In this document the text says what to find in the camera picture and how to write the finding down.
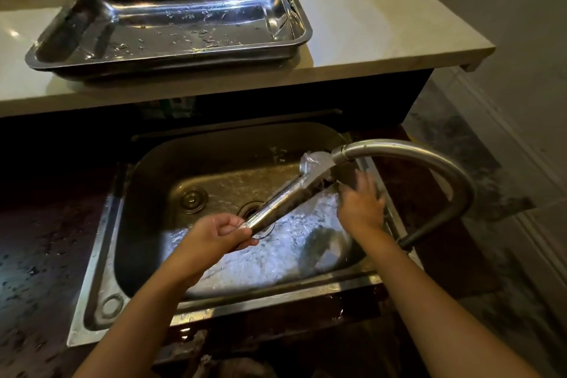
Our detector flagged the person's right hand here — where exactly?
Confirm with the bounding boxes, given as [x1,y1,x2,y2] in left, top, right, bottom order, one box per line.
[337,170,387,237]

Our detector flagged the person's left hand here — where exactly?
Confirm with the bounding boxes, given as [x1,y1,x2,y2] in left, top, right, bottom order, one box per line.
[175,213,260,278]

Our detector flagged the steel kitchen tongs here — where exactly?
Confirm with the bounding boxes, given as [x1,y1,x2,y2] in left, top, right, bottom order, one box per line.
[239,151,338,237]

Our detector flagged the person's left forearm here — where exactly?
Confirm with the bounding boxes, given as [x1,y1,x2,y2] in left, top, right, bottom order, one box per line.
[73,258,200,378]

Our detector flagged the person's right forearm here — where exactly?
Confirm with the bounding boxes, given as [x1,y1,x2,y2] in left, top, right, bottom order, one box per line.
[354,229,541,378]

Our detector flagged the stainless steel sink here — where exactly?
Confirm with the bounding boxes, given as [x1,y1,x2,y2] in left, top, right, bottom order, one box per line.
[66,122,423,348]

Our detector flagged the sink drain strainer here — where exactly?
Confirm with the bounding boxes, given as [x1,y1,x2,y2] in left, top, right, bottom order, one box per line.
[237,201,276,240]

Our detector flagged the round sink overflow cap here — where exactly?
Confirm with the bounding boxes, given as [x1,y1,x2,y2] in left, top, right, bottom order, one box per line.
[181,188,209,214]

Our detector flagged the curved steel faucet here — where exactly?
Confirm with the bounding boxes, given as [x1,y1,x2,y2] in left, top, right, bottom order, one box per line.
[330,139,476,252]

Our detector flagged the large stainless steel tray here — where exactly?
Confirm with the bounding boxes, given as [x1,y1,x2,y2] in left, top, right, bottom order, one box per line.
[25,0,313,81]

